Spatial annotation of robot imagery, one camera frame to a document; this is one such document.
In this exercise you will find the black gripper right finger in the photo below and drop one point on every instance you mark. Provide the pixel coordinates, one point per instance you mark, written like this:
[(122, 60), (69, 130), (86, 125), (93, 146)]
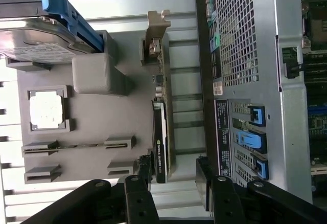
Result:
[(224, 201)]

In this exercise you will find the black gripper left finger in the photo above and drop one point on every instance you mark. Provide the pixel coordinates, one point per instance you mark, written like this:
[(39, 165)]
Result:
[(139, 203)]

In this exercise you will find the open black PC case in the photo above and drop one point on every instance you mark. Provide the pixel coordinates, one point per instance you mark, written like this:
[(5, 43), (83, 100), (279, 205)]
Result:
[(268, 29)]

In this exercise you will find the blue card retention latch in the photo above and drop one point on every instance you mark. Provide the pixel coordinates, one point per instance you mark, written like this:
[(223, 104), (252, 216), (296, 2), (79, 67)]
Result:
[(251, 140), (256, 116), (261, 167)]

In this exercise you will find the silver CPU chip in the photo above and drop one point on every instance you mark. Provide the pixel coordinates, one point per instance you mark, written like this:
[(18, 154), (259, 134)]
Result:
[(46, 110)]

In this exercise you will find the CPU socket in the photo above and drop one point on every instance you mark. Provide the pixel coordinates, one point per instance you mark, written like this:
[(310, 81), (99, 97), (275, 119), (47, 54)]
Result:
[(319, 24)]

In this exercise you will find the silver hard disk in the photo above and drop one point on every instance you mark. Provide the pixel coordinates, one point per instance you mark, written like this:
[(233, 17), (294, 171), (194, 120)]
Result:
[(38, 40)]

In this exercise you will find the grey plastic parts rack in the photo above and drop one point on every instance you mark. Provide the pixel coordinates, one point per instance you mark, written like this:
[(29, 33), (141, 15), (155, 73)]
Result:
[(89, 121)]

